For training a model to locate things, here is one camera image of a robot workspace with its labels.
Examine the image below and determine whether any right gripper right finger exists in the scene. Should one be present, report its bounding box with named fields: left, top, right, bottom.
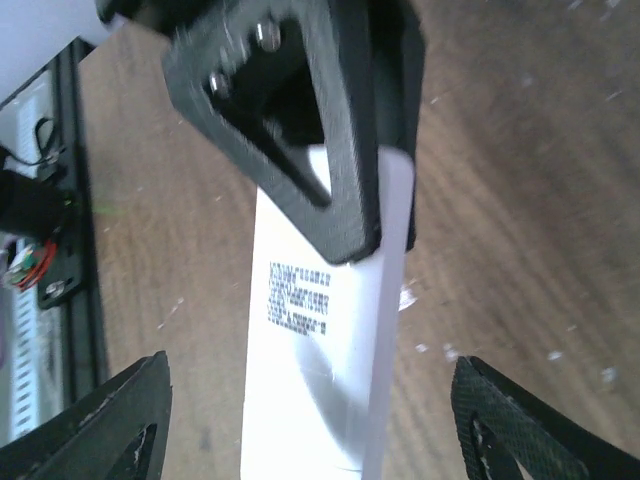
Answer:
left=451, top=356, right=639, bottom=479

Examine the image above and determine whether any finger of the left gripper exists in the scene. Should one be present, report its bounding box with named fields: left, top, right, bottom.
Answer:
left=160, top=0, right=384, bottom=266
left=364, top=0, right=427, bottom=251

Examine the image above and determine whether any light blue slotted cable duct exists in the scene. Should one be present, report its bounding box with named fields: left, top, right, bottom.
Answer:
left=9, top=99, right=42, bottom=442

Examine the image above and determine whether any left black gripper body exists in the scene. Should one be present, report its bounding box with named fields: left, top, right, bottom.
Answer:
left=97, top=0, right=331, bottom=149

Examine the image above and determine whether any black front mounting rail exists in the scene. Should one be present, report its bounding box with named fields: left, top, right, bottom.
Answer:
left=38, top=38, right=109, bottom=407

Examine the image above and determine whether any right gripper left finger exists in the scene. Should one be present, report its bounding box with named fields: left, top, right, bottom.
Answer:
left=1, top=351, right=172, bottom=479

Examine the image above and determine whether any white remote control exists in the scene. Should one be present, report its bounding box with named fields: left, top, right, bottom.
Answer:
left=240, top=146, right=415, bottom=479

